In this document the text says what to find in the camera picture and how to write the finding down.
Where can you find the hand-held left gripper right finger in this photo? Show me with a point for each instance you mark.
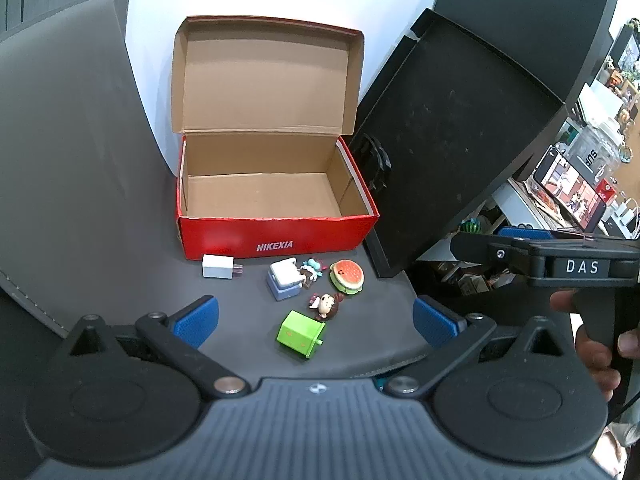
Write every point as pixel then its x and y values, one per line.
pixel 435 322

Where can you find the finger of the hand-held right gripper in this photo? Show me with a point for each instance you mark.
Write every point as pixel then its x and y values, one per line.
pixel 492 252
pixel 522 233

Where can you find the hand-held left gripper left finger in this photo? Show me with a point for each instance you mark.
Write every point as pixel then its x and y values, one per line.
pixel 197 317

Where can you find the white wall charger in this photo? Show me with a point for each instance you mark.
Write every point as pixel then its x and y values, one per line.
pixel 215 266

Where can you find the red cardboard shoe box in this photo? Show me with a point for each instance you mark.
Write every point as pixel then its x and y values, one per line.
pixel 225 240

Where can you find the white and blue cube toy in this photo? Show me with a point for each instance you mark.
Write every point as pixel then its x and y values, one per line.
pixel 282 280

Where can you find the green hexagonal box toy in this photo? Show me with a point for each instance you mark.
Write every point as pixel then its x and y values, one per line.
pixel 297 332

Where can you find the burger toy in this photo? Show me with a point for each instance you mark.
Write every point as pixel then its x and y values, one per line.
pixel 345 275

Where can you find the brown-haired doll figurine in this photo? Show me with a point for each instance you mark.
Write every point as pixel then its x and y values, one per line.
pixel 327 306

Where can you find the blue figurine with beer mug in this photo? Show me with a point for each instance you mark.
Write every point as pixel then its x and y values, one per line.
pixel 312 266

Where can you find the person's right hand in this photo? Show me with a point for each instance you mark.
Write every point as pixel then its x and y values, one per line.
pixel 595 360

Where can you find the small green plant figurine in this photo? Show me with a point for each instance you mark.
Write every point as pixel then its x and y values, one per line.
pixel 472 225

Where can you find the smartphone with lit screen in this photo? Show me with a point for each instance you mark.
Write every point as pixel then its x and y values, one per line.
pixel 565 187

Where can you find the clear glass jar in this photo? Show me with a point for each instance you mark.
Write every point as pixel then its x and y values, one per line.
pixel 597 152

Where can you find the black monitor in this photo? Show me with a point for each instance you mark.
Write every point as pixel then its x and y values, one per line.
pixel 525 10

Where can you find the picture frame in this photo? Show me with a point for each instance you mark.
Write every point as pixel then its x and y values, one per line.
pixel 629 55

